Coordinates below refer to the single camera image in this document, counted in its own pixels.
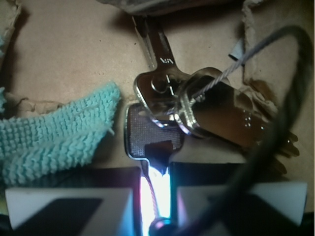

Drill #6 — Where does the brown paper bag bin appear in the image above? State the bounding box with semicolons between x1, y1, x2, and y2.
0;0;315;187

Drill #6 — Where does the black cable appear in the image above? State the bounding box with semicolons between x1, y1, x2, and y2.
172;25;314;236

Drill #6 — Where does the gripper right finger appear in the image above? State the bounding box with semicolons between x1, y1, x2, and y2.
170;162;308;236

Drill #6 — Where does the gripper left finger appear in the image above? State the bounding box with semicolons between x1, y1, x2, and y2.
5;167;141;236

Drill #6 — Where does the light blue cloth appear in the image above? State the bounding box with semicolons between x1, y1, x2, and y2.
0;82;120;186

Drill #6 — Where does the silver key bunch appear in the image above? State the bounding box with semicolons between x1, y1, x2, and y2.
124;15;301;222

